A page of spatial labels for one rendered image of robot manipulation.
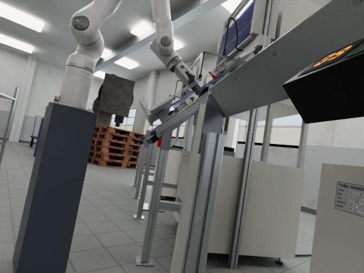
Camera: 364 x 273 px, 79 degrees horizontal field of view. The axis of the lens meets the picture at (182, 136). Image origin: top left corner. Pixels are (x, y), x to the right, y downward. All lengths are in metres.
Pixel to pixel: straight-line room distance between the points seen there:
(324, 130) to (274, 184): 2.88
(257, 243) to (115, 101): 6.43
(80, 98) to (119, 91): 6.35
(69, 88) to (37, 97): 9.86
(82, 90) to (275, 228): 1.33
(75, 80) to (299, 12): 1.45
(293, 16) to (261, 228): 1.37
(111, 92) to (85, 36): 6.29
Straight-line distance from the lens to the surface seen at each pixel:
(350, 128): 4.21
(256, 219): 1.49
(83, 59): 1.14
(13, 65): 11.07
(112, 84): 7.45
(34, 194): 1.07
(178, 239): 1.00
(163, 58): 1.13
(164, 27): 1.10
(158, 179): 1.20
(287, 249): 1.67
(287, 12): 1.79
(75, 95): 1.10
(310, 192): 4.25
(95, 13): 1.19
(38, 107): 10.92
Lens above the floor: 0.58
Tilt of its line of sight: 5 degrees up
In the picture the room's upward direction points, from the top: 10 degrees clockwise
